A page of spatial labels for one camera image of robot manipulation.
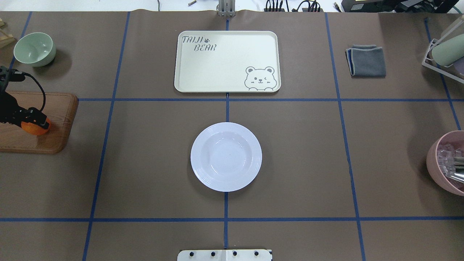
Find folded grey cloth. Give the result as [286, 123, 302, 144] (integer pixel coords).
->
[345, 45, 386, 78]

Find wooden dish rack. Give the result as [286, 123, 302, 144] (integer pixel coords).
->
[0, 19, 16, 49]

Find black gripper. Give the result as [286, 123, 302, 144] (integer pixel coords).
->
[0, 66, 48, 128]

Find white round plate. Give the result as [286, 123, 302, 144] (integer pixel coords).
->
[190, 122, 262, 192]

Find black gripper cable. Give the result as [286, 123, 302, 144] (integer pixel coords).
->
[14, 71, 47, 111]

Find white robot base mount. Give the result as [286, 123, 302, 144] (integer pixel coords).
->
[177, 249, 273, 261]

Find wooden cutting board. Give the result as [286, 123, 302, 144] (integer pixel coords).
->
[0, 92, 79, 154]

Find clear plastic items in bowl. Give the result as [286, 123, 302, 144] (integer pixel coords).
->
[436, 143, 464, 184]

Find pink bowl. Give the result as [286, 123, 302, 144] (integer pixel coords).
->
[426, 130, 464, 196]

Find light green bowl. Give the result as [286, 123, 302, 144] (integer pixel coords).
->
[13, 32, 57, 67]

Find orange fruit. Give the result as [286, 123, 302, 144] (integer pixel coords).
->
[20, 117, 51, 136]

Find pale green cylinder cup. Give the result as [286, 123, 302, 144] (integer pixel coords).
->
[431, 34, 464, 66]

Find white wire rack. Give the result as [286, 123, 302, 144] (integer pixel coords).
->
[422, 14, 464, 86]

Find cream bear print tray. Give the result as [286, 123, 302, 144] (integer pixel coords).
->
[174, 31, 281, 93]

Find grey metal camera pole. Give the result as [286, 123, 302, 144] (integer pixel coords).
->
[216, 0, 236, 18]

